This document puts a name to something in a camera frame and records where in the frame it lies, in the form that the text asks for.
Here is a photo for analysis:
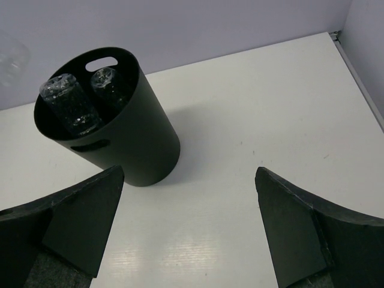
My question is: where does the black plastic bin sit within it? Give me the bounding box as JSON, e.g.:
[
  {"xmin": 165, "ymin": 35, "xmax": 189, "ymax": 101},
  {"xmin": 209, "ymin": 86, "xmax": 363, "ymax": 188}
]
[{"xmin": 34, "ymin": 47, "xmax": 181, "ymax": 187}]

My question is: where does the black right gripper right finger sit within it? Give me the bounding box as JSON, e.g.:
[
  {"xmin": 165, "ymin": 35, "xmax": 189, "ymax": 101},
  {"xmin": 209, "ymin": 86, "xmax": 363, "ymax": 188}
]
[{"xmin": 255, "ymin": 167, "xmax": 383, "ymax": 287}]

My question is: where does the crushed clear plastic bottle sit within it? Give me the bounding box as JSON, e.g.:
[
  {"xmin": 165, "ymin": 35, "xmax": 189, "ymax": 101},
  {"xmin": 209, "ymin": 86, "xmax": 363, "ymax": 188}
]
[{"xmin": 90, "ymin": 67, "xmax": 134, "ymax": 114}]

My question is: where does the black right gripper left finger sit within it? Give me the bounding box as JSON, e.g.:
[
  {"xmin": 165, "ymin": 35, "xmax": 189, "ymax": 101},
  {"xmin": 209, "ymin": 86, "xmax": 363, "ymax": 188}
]
[{"xmin": 1, "ymin": 166, "xmax": 124, "ymax": 287}]

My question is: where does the clear bottle blue cap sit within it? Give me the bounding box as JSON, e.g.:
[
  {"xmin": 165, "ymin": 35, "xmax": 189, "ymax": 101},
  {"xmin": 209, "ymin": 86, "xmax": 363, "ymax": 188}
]
[{"xmin": 40, "ymin": 73, "xmax": 104, "ymax": 137}]

